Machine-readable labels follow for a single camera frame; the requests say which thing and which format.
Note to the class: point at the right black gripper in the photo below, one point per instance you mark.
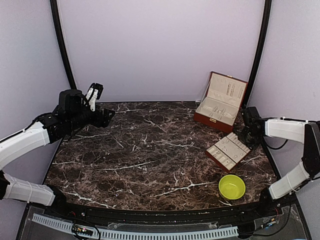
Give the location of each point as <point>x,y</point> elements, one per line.
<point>241,137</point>

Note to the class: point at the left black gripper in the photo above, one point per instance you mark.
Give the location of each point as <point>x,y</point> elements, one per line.
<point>105,120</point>

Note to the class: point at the red jewelry tray insert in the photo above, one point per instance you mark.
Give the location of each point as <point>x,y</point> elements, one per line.
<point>228,152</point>

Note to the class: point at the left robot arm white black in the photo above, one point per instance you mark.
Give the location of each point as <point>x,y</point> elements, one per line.
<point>74,111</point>

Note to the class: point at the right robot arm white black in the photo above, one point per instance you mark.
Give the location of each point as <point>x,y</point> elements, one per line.
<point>289,138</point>

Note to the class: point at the red jewelry box open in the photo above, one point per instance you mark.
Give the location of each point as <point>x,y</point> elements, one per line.
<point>221,102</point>

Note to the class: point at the lime green bowl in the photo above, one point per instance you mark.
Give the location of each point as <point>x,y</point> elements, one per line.
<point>231,187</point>

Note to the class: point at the white slotted cable duct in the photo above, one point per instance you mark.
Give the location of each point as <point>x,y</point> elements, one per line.
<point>123,231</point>

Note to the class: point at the left black frame post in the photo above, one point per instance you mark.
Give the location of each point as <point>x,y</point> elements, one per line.
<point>61,43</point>

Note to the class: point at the black frame post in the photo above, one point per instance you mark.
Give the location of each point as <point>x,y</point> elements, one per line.
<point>61,43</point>
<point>258,52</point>

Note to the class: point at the right black frame post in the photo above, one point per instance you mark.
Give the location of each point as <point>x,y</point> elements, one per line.
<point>258,52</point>

